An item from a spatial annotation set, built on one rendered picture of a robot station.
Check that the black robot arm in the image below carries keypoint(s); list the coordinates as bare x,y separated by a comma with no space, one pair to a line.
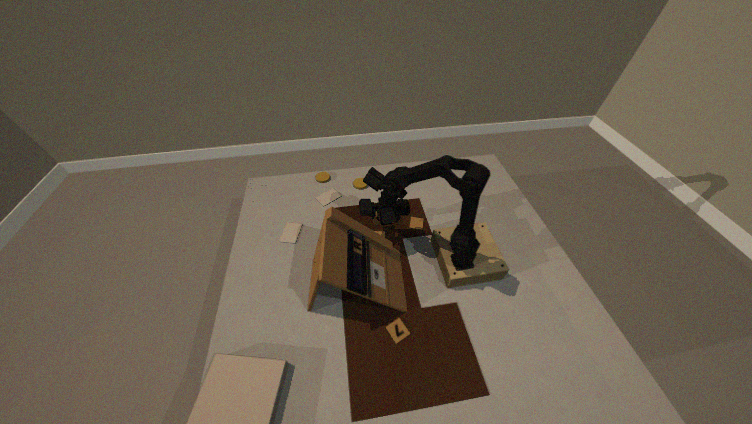
463,240

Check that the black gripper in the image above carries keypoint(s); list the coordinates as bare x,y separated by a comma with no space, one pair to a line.
368,208

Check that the yellow flat disc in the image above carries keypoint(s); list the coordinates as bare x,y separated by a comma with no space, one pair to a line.
359,184
322,177

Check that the white paper ticket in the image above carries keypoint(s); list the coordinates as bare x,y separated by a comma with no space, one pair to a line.
377,275

